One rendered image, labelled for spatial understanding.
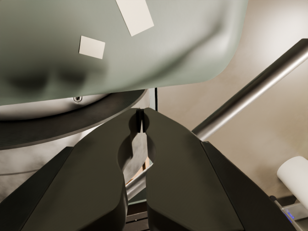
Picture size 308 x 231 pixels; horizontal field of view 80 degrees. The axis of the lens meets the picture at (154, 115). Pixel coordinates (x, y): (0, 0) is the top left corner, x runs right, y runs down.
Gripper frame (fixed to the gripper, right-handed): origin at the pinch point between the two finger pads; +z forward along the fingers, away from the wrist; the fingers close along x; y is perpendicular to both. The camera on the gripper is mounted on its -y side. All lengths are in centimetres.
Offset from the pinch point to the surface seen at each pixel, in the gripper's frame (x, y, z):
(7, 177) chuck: -14.8, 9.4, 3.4
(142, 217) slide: -5, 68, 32
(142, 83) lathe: -0.1, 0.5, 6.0
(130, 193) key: -1.4, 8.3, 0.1
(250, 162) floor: 124, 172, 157
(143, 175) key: -0.3, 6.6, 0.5
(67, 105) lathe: -9.6, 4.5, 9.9
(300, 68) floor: 145, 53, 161
